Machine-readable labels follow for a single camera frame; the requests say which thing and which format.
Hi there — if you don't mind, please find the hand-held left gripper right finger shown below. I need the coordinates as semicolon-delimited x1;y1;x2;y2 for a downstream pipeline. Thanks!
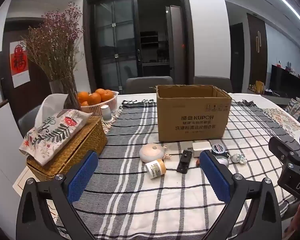
199;150;283;240

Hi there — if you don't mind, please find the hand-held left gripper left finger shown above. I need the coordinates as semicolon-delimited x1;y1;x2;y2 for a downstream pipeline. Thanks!
16;151;99;240

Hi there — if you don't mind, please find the silver metal cylinder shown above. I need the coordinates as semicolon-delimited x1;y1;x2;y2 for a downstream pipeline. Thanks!
214;156;230;167

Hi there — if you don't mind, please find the white suited doll figurine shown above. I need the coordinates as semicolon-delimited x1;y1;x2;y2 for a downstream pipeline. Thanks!
229;153;247;165

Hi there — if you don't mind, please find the white charger block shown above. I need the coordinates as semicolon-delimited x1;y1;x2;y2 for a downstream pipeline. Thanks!
192;141;212;158

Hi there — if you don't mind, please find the brown cardboard box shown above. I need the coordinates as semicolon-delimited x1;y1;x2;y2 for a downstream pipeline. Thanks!
155;84;232;142

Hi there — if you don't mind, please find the round tape measure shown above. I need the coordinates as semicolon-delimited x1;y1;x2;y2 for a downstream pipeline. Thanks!
211;144;230;157

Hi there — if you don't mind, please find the colourful patterned bag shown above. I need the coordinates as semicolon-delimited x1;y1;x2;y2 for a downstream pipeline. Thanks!
284;98;300;131

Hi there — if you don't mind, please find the black rectangular gadget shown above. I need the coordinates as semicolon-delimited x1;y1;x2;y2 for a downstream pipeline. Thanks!
177;149;193;174

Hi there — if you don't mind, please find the woven wicker tissue box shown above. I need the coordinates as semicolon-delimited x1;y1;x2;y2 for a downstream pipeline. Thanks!
26;116;108;182

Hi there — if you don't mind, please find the grey plaid fringed cloth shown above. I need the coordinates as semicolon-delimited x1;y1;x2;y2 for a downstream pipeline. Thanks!
52;99;300;240

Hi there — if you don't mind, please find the floral fabric tissue cover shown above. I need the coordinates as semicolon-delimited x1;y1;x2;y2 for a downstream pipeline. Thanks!
19;109;93;166

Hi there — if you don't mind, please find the small jar with yellow label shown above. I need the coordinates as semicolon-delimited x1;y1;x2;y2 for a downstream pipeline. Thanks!
144;159;167;180

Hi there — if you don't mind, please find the black television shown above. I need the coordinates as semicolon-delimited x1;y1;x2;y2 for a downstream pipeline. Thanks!
269;64;300;98

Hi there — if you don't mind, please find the small white grey bottle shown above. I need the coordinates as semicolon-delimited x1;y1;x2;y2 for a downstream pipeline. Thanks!
100;105;113;123

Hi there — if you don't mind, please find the white plastic fruit basket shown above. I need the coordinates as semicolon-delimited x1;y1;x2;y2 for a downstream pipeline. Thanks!
76;91;119;117

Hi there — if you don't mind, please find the round white pink case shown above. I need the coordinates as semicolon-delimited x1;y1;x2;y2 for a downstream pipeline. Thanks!
139;144;165;162

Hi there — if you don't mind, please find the grey dining chair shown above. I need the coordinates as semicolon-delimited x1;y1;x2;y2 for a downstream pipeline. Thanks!
18;104;43;138
126;76;174;94
194;76;233;93

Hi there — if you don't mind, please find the white tissue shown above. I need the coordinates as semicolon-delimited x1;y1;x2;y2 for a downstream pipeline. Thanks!
34;94;69;128

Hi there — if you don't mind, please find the pile of oranges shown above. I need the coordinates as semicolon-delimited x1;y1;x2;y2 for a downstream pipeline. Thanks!
77;88;115;107

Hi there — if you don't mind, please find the glass vase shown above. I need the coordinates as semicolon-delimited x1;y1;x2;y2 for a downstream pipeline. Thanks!
49;79;82;110

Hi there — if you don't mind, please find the dark brown entrance door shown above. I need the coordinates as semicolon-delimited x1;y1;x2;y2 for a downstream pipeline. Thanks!
0;20;52;122

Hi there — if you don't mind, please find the plain dark door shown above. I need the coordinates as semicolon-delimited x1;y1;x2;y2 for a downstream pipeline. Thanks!
229;22;246;93

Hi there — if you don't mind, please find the dried flower bouquet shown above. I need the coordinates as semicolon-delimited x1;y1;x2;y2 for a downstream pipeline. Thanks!
21;2;84;87

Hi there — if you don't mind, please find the dark framed glass sliding door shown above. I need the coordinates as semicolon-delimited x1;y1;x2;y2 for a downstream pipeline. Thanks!
83;0;192;95

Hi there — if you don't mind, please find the grey refrigerator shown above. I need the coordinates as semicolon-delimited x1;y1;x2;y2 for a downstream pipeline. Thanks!
166;5;187;80

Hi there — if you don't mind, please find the dark door with gold handle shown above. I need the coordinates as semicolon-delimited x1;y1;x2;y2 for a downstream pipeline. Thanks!
247;14;268;88

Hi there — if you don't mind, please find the red and white wall calendar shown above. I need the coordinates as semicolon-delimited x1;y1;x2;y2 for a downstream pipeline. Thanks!
9;41;31;88

